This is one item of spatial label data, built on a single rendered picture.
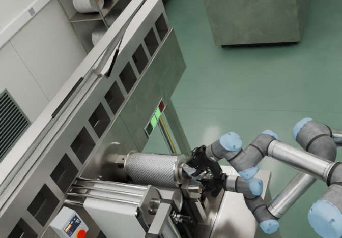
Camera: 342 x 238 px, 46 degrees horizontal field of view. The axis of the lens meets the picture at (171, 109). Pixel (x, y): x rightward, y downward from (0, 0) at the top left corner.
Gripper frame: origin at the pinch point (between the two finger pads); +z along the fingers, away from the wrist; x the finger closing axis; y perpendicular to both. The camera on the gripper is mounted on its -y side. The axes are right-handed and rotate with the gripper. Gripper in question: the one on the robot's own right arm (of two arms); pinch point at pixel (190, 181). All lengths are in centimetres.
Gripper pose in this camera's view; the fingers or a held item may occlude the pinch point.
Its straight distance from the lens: 196.9
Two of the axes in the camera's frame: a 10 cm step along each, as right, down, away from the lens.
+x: -3.5, 6.9, -6.4
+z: -8.9, -0.3, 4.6
